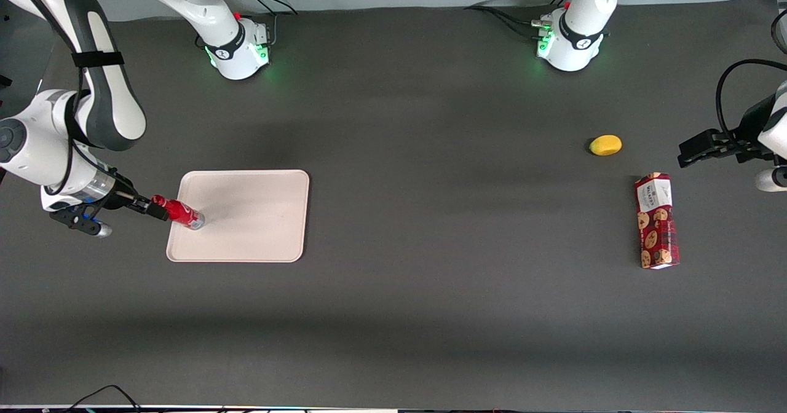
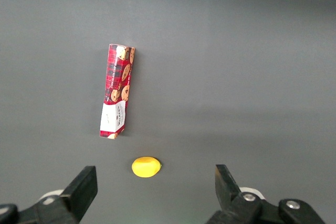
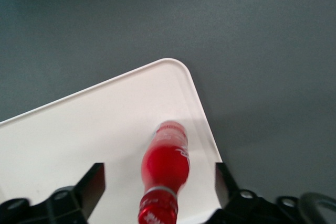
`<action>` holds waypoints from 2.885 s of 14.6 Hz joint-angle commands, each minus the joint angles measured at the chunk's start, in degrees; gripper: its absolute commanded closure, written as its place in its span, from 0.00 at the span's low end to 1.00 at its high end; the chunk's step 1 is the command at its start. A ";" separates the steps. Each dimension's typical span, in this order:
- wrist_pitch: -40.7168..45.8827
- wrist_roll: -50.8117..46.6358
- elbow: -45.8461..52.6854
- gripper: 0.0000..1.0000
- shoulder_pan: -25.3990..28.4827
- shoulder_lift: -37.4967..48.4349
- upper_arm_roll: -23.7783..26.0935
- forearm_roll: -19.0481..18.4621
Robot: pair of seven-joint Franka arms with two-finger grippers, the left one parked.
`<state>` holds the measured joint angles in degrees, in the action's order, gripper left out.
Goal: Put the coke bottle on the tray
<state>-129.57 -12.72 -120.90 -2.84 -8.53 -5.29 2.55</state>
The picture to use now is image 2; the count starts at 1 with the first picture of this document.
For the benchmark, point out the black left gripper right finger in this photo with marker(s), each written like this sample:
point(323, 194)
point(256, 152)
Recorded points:
point(228, 195)

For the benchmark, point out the red tartan cookie box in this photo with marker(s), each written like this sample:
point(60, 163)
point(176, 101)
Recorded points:
point(116, 90)

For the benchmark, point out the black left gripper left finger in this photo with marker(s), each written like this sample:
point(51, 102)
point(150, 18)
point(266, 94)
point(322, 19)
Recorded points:
point(78, 192)

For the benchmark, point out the yellow lemon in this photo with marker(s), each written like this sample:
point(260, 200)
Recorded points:
point(145, 167)

